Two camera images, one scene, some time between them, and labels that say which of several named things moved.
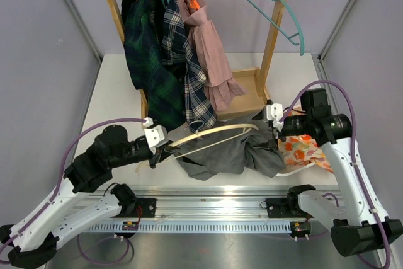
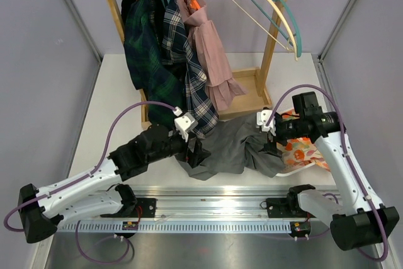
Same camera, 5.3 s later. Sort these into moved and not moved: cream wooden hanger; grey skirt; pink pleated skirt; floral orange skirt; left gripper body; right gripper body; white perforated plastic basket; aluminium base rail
Moved: left gripper body; cream wooden hanger; right gripper body
Not moved: white perforated plastic basket; grey skirt; aluminium base rail; pink pleated skirt; floral orange skirt
